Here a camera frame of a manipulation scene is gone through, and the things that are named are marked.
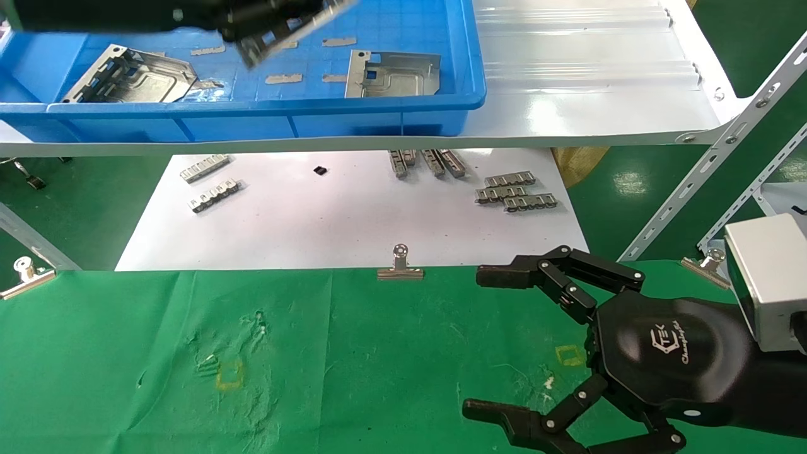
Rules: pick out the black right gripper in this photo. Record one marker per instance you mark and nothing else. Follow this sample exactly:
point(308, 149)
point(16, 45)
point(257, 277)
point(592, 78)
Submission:
point(668, 353)

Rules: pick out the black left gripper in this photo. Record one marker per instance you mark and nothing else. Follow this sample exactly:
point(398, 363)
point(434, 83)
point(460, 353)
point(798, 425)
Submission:
point(195, 14)

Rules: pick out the bent sheet metal bracket part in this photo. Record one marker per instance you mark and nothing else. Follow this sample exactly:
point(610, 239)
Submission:
point(315, 19)
point(151, 79)

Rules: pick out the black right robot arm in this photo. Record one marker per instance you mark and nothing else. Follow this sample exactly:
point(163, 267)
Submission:
point(782, 391)

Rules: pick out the brown tape piece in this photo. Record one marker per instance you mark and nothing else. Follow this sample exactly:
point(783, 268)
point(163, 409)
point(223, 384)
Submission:
point(334, 79)
point(208, 50)
point(285, 79)
point(340, 42)

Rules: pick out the blue plastic bin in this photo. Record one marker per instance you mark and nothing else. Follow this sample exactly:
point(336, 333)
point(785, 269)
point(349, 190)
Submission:
point(252, 123)

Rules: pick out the silver binder clip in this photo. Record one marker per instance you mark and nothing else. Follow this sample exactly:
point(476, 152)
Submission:
point(28, 280)
point(400, 272)
point(706, 268)

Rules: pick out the flat sheet metal plate part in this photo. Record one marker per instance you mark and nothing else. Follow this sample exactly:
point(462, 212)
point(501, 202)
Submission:
point(403, 79)

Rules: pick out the small notched metal strip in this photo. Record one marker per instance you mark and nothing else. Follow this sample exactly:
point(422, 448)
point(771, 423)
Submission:
point(433, 162)
point(410, 156)
point(205, 168)
point(529, 202)
point(509, 180)
point(215, 195)
point(397, 164)
point(499, 194)

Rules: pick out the yellow-brown cardboard box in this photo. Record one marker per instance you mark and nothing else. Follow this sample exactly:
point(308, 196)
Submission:
point(577, 165)

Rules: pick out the upright metal strips group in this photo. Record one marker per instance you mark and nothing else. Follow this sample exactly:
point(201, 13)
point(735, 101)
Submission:
point(454, 162)

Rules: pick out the green table cloth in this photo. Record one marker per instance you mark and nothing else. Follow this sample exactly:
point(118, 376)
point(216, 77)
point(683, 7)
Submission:
point(315, 366)

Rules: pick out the white paper sheet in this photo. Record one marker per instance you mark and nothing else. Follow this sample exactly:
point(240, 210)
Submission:
point(353, 221)

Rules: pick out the white shelf panel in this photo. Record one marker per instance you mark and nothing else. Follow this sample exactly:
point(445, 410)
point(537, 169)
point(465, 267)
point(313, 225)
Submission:
point(567, 94)

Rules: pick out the long white slotted angle bar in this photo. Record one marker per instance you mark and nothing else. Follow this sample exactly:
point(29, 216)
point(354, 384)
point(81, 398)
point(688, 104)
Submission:
point(706, 167)

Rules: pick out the metal caster leg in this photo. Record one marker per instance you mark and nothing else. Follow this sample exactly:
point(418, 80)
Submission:
point(31, 180)

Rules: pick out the short white slotted angle bar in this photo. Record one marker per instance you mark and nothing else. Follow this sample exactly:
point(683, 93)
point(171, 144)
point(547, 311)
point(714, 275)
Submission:
point(756, 189)

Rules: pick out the white side table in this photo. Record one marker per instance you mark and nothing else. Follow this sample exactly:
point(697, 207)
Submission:
point(785, 198)

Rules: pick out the grey slotted angle bar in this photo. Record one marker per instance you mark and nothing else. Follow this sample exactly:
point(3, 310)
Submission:
point(38, 243)

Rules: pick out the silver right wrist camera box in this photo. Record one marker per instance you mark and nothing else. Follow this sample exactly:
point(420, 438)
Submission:
point(769, 277)

